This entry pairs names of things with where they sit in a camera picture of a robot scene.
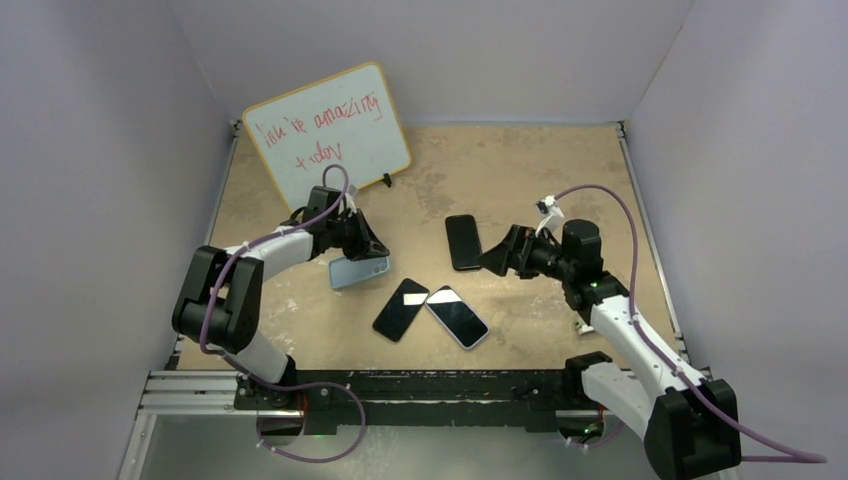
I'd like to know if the white board with yellow frame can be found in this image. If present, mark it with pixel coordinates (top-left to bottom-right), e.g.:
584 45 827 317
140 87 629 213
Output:
242 62 411 209

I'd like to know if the lavender phone case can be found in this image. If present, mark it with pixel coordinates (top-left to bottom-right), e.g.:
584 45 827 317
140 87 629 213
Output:
423 284 492 351

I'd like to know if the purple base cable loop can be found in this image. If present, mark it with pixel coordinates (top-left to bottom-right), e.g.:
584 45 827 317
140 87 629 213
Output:
255 381 367 466

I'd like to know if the light blue phone case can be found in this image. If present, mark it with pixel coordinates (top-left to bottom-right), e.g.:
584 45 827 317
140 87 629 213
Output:
328 256 391 290

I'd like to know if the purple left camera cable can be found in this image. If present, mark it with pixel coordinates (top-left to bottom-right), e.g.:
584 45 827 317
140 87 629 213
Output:
198 164 351 359

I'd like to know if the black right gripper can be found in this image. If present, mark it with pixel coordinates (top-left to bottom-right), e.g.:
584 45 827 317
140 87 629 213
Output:
476 225 575 282

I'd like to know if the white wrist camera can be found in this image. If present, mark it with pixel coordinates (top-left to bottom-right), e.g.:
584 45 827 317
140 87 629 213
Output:
535 195 565 236
340 185 359 213

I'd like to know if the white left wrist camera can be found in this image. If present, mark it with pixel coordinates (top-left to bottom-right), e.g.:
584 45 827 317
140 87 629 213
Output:
340 185 359 213

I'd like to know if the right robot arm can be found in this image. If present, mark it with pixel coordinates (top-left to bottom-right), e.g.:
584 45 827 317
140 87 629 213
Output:
479 219 742 479

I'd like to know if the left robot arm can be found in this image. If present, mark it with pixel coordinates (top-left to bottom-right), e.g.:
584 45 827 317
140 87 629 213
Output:
171 186 390 409

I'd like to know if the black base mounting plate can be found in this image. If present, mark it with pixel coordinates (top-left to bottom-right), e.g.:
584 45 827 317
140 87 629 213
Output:
234 369 614 439

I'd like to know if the black phone with white sticker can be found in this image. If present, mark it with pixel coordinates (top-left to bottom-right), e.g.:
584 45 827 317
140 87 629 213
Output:
372 278 430 343

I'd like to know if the black phone case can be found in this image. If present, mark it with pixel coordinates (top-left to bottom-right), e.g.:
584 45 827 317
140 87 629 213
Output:
445 214 482 271

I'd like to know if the aluminium frame rail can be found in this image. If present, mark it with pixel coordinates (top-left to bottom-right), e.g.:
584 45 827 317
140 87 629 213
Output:
138 370 237 415

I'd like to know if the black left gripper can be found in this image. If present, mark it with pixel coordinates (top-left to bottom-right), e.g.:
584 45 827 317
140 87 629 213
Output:
327 209 388 263

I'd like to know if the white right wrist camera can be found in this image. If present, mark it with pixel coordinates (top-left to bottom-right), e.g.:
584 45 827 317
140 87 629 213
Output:
535 195 565 236

